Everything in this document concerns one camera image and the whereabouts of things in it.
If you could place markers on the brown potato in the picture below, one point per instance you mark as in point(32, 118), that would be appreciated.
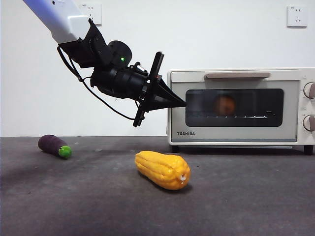
point(225, 105)

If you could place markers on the beige oven knob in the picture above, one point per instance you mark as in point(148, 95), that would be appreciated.
point(310, 90)
point(309, 123)

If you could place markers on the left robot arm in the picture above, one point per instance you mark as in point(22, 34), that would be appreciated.
point(61, 19)

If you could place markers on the white wall power outlet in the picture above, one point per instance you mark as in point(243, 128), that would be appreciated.
point(96, 12)
point(297, 16)

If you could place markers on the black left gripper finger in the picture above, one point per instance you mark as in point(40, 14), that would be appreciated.
point(162, 104)
point(166, 91)

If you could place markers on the purple toy eggplant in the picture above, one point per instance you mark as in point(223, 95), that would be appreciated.
point(50, 145)

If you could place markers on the cream Toshiba toaster oven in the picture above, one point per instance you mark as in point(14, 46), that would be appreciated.
point(305, 105)

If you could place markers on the yellow toy corn cob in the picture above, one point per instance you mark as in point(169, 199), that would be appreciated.
point(160, 169)

